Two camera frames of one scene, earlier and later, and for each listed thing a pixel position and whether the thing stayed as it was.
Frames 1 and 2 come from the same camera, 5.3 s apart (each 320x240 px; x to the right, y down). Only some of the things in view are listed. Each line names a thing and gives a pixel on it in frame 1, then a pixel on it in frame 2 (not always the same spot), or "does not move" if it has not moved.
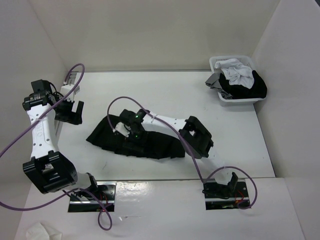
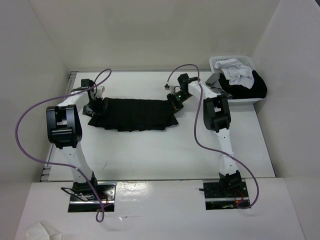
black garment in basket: (258, 90) does not move
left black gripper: (75, 118) → (100, 110)
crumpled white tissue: (39, 232) does not move
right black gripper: (129, 142) → (176, 107)
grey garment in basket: (213, 82) does not move
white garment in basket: (236, 73) does not move
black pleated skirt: (153, 144) → (128, 115)
